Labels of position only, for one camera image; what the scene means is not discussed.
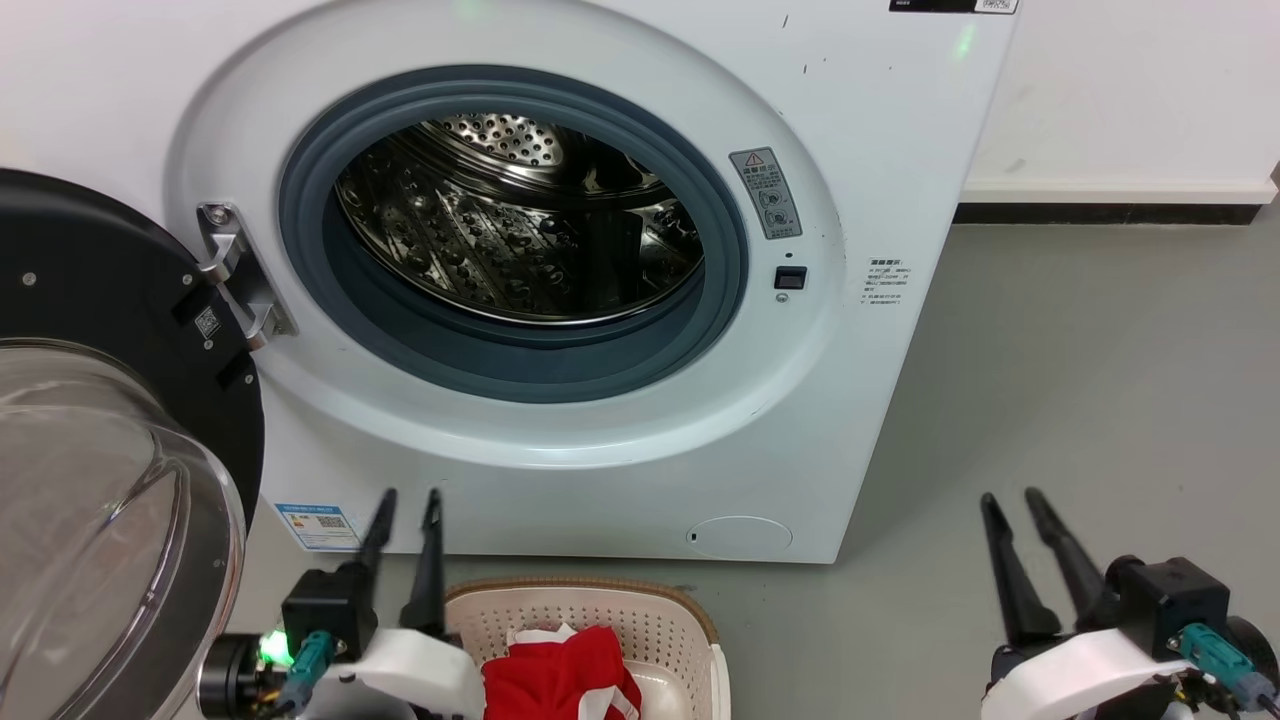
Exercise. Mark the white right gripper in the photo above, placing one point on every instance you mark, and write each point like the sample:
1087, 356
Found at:
1070, 670

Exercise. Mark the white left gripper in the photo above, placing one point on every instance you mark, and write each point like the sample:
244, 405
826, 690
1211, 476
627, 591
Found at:
430, 670

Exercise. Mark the red and white garment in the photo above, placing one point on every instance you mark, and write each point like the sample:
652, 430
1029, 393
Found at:
560, 675

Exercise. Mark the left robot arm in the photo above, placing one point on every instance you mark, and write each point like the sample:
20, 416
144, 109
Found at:
230, 680

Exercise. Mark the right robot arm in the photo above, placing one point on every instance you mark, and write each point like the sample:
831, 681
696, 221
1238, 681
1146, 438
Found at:
1262, 645

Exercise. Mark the cream perforated laundry basket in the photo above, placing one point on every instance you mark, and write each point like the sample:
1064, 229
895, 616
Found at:
650, 625

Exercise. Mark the black washing machine door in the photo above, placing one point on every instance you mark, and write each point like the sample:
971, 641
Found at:
100, 260

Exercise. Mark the black baseboard strip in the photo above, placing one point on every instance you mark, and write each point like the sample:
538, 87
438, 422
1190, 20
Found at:
1100, 213

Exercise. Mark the white front-load washing machine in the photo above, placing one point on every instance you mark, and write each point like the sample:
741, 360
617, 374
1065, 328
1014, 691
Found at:
850, 150

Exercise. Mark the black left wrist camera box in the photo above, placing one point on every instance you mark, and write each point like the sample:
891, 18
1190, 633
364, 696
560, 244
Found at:
325, 605

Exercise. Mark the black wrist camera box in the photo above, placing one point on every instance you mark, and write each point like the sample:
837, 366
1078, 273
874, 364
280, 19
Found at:
1170, 595
325, 605

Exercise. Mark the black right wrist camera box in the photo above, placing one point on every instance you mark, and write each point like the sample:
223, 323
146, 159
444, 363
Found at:
1170, 595

